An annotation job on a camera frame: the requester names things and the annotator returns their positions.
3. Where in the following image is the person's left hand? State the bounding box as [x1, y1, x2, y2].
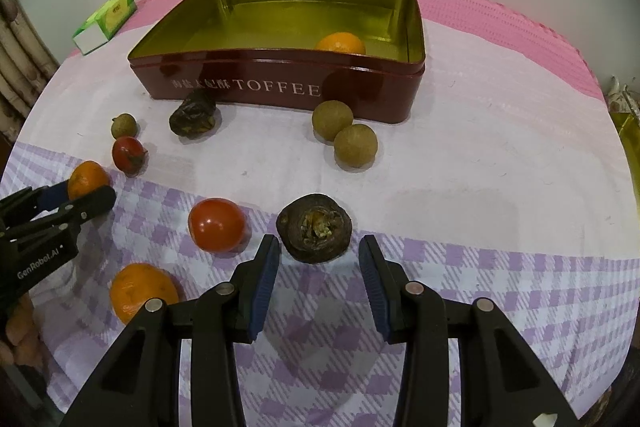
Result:
[0, 294, 46, 368]

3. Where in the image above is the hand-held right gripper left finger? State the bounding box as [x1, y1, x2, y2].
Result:
[60, 234, 282, 427]

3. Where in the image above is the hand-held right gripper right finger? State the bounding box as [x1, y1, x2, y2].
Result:
[358, 234, 581, 427]

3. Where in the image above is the gold tin lid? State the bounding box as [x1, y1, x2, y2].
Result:
[607, 109, 640, 208]

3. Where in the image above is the pink purple checked tablecloth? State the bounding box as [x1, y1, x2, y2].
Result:
[0, 0, 640, 427]

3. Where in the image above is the dark brown round fruit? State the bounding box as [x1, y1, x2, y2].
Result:
[276, 193, 354, 264]

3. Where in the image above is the white patterned ceramic pot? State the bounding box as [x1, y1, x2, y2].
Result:
[605, 77, 640, 112]

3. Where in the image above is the small red tomato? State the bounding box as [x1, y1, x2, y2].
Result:
[111, 136, 148, 172]

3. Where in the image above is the dark wrinkled fruit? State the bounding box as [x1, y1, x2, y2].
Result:
[168, 88, 218, 138]

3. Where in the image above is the large brown longan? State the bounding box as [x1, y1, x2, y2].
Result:
[311, 100, 354, 142]
[333, 123, 377, 168]

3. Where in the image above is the large red tomato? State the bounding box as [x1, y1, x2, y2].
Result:
[188, 198, 247, 254]

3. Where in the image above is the red tin box gold inside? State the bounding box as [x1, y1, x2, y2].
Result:
[127, 0, 427, 125]

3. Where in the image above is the small green-brown longan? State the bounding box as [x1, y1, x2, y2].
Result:
[111, 113, 137, 139]

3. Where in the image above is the green and white carton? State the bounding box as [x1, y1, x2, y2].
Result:
[72, 0, 138, 56]

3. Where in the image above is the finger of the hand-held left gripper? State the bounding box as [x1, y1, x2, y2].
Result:
[56, 185, 117, 229]
[0, 180, 72, 229]

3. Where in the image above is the orange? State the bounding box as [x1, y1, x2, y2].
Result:
[109, 263, 180, 327]
[67, 160, 111, 202]
[315, 32, 367, 56]

